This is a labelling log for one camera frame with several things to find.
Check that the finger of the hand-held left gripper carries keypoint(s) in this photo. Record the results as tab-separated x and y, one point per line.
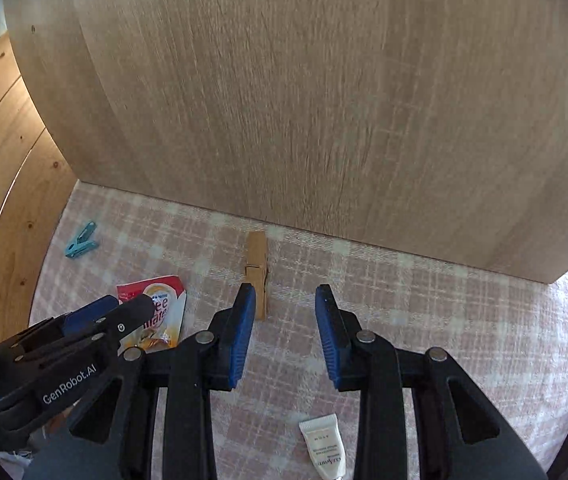
89	312
131	317

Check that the white cream tube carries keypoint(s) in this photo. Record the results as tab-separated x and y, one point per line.
324	447

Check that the teal plastic clothespin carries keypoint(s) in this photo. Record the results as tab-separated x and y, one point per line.
81	242

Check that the red white creamer sachet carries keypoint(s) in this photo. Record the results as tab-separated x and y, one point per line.
164	310

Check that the pink checked tablecloth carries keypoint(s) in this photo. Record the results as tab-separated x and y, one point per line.
438	320

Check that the wooden clothespin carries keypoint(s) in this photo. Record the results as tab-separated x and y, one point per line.
256	270

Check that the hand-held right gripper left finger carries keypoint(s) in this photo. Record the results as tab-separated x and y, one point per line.
244	335

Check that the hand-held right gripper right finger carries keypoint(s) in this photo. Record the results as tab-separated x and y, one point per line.
329	340

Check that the pine wood slat board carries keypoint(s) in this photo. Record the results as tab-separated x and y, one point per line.
19	185

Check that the oak wood panel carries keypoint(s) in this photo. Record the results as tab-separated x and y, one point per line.
314	110

